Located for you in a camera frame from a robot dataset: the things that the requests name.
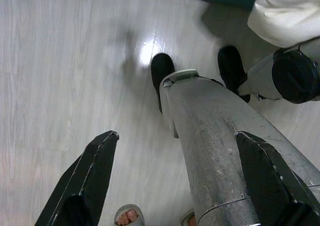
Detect cream blanket with black print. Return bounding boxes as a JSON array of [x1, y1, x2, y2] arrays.
[[247, 0, 320, 49]]

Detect black robot foot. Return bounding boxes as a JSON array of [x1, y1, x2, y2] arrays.
[[217, 45, 252, 104], [150, 52, 176, 114]]

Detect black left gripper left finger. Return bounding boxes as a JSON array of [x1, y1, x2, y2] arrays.
[[34, 130, 120, 226]]

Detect beige open-toe slipper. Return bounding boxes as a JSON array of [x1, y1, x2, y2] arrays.
[[180, 208, 198, 226], [114, 203, 146, 226]]

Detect silver robot right leg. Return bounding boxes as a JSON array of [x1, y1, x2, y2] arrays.
[[238, 35, 320, 104]]

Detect silver robot left leg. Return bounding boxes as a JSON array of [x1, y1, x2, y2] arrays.
[[159, 69, 320, 226]]

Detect silver robot leg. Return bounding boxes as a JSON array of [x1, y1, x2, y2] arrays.
[[159, 69, 320, 226], [238, 35, 320, 104]]

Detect black robot left foot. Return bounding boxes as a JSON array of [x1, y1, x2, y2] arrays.
[[150, 52, 176, 114]]

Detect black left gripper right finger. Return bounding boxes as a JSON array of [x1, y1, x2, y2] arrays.
[[235, 130, 320, 226]]

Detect black robot right foot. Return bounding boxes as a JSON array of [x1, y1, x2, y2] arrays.
[[217, 45, 252, 104]]

